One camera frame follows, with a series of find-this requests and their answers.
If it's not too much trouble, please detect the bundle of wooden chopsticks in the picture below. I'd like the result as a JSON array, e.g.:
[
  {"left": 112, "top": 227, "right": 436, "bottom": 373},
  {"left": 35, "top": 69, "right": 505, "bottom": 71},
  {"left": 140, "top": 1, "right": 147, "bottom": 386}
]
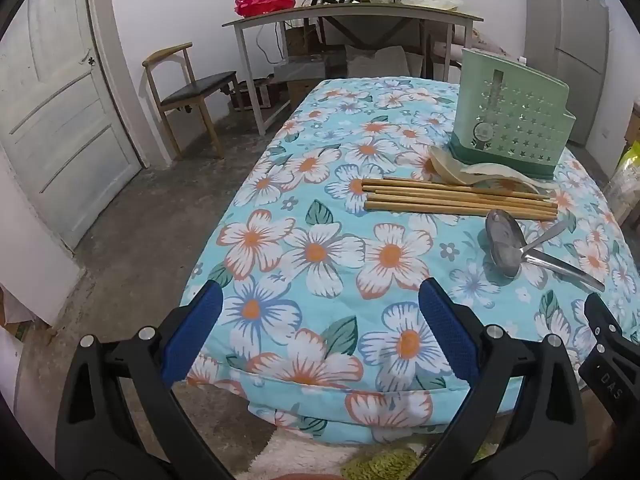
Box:
[{"left": 361, "top": 176, "right": 560, "bottom": 221}]

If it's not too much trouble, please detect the grey woven sack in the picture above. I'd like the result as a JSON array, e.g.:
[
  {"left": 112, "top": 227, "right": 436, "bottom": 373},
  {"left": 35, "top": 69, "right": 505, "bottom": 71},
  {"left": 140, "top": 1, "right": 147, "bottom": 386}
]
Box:
[{"left": 345, "top": 45, "right": 411, "bottom": 81}]

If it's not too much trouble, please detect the grey refrigerator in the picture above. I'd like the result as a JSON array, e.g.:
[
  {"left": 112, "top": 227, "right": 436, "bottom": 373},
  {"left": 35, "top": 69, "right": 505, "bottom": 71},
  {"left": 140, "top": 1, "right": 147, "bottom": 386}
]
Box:
[{"left": 555, "top": 0, "right": 621, "bottom": 146}]

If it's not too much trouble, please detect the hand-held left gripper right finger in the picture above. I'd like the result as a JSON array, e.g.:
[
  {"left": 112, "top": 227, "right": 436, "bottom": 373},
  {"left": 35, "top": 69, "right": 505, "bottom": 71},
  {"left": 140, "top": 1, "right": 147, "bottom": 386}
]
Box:
[{"left": 417, "top": 276, "right": 583, "bottom": 480}]

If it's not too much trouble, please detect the green perforated utensil holder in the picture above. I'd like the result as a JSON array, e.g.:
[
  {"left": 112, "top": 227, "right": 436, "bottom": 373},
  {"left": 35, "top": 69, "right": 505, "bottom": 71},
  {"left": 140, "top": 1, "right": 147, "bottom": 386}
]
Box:
[{"left": 447, "top": 48, "right": 577, "bottom": 181}]

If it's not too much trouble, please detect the white panel door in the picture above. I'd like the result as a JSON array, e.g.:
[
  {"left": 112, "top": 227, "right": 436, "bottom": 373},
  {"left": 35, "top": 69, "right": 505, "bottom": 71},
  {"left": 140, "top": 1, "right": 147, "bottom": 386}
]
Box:
[{"left": 0, "top": 0, "right": 143, "bottom": 251}]

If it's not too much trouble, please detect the small cardboard box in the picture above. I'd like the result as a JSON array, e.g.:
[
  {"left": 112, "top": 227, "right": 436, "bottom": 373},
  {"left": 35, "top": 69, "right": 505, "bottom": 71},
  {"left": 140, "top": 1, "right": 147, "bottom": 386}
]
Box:
[{"left": 286, "top": 80, "right": 321, "bottom": 111}]

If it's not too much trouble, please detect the green shaggy rug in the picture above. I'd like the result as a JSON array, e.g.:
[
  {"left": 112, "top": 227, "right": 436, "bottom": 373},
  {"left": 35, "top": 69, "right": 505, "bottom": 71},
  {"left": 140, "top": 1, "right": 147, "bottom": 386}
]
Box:
[{"left": 340, "top": 447, "right": 426, "bottom": 480}]

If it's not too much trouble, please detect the yellow-green sack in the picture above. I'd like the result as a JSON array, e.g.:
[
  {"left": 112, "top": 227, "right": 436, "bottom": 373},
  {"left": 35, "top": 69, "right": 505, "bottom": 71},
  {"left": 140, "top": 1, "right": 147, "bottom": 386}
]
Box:
[{"left": 607, "top": 140, "right": 640, "bottom": 221}]

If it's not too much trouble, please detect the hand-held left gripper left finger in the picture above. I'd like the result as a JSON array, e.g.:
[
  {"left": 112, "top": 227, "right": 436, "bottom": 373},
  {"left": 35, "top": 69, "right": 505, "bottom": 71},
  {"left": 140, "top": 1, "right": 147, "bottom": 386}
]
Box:
[{"left": 55, "top": 280, "right": 236, "bottom": 480}]

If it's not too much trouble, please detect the red plastic bag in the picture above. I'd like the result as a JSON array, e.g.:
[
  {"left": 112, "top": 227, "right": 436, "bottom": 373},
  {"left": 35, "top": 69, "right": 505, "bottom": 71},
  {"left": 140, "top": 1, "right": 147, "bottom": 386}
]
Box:
[{"left": 235, "top": 0, "right": 297, "bottom": 18}]

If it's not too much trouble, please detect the grey desk with clutter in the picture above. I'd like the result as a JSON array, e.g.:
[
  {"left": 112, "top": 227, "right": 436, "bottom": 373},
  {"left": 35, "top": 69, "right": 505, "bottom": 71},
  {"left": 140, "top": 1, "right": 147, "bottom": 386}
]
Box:
[{"left": 222, "top": 0, "right": 485, "bottom": 136}]

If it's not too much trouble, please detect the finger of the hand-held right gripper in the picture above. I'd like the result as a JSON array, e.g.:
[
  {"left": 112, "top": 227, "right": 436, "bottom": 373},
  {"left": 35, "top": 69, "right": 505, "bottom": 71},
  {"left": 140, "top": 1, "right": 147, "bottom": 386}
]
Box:
[
  {"left": 583, "top": 292, "right": 640, "bottom": 348},
  {"left": 578, "top": 342, "right": 640, "bottom": 418}
]

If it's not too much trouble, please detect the white shaggy rug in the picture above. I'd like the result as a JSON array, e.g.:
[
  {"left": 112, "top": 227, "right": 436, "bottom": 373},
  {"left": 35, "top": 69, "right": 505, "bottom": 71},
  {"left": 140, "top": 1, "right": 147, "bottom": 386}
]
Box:
[{"left": 245, "top": 425, "right": 351, "bottom": 480}]

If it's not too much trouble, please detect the grey box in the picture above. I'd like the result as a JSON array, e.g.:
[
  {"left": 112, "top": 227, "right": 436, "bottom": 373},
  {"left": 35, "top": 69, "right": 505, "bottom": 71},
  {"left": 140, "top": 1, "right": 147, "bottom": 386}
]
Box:
[{"left": 274, "top": 55, "right": 327, "bottom": 83}]

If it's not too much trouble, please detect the floral light blue blanket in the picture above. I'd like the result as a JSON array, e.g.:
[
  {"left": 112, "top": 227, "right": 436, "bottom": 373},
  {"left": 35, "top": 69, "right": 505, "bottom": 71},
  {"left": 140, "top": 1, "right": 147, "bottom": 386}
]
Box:
[{"left": 180, "top": 77, "right": 640, "bottom": 446}]

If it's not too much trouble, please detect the wooden chair with black seat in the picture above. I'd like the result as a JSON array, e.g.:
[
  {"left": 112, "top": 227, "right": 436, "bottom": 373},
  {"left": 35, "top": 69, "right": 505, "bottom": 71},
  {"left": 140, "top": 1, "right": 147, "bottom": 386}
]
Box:
[{"left": 142, "top": 42, "right": 241, "bottom": 158}]

